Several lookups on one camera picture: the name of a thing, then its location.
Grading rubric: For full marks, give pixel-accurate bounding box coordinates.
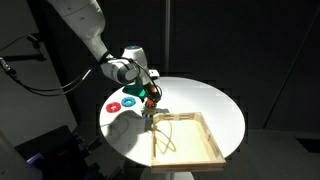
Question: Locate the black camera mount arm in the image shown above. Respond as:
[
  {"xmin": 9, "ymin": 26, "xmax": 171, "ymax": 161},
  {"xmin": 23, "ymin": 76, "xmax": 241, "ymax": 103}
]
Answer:
[{"xmin": 0, "ymin": 33, "xmax": 48, "ymax": 76}]

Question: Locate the red toy ring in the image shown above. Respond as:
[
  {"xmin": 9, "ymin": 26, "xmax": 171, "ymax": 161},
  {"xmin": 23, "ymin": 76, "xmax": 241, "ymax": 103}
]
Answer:
[{"xmin": 105, "ymin": 101, "xmax": 122, "ymax": 114}]

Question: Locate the grey vertical pole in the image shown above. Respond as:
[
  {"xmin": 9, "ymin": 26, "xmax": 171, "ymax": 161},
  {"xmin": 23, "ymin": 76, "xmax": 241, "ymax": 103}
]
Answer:
[{"xmin": 164, "ymin": 0, "xmax": 172, "ymax": 74}]

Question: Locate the white table pedestal base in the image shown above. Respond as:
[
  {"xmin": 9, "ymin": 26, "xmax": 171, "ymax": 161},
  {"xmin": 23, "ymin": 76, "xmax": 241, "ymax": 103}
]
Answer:
[{"xmin": 139, "ymin": 169, "xmax": 195, "ymax": 180}]

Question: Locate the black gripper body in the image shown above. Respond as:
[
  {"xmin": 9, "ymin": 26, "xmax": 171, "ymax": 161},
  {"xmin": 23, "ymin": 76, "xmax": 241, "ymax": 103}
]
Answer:
[{"xmin": 139, "ymin": 78, "xmax": 162, "ymax": 98}]

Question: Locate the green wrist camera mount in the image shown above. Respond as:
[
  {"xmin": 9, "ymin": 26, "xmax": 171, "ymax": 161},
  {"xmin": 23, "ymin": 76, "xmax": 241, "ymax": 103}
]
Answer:
[{"xmin": 122, "ymin": 78, "xmax": 148, "ymax": 103}]

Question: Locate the wooden slatted tray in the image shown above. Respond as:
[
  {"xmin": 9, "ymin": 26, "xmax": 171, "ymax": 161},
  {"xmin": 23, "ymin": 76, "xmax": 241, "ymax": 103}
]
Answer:
[{"xmin": 150, "ymin": 111, "xmax": 227, "ymax": 175}]

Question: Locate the dark equipment stand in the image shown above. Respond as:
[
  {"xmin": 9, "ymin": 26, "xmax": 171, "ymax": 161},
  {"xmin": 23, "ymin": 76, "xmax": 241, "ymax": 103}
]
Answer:
[{"xmin": 14, "ymin": 124, "xmax": 111, "ymax": 180}]

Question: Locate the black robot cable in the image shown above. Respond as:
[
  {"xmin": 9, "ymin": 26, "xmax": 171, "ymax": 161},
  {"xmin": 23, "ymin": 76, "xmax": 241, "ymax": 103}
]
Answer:
[{"xmin": 0, "ymin": 53, "xmax": 163, "ymax": 101}]

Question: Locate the blue dotted toy ring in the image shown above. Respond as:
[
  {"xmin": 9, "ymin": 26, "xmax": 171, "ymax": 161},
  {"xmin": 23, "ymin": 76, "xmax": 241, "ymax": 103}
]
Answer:
[{"xmin": 120, "ymin": 96, "xmax": 137, "ymax": 108}]

